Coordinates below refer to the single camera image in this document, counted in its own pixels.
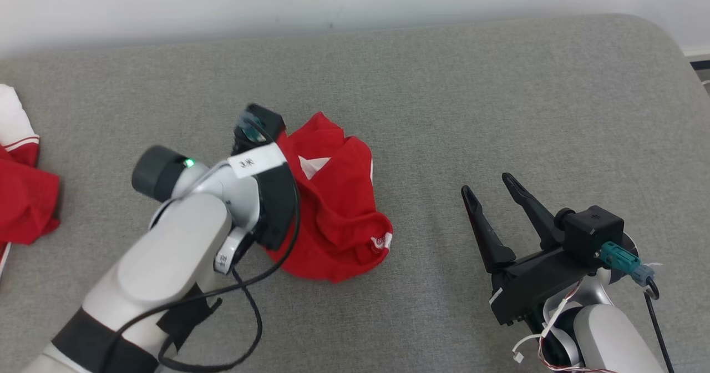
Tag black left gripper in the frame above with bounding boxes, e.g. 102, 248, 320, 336
232, 133, 298, 251

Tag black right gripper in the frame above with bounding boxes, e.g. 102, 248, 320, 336
461, 173, 597, 326

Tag red white basketball shorts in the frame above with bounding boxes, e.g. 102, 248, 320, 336
266, 112, 394, 283

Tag red white basketball jersey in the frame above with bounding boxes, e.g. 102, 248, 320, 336
0, 84, 60, 279

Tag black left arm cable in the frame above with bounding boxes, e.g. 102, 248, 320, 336
103, 118, 301, 373

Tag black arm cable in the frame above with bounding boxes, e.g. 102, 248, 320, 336
642, 278, 675, 373
103, 118, 301, 373

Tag white paper cable label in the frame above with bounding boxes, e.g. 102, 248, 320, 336
227, 143, 288, 179

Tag red white thin wire bundle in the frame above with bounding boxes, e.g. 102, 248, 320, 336
511, 278, 616, 373

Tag teal right cable connector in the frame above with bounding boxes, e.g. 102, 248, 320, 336
598, 241, 656, 288

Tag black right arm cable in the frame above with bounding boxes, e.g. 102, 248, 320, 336
642, 278, 675, 373

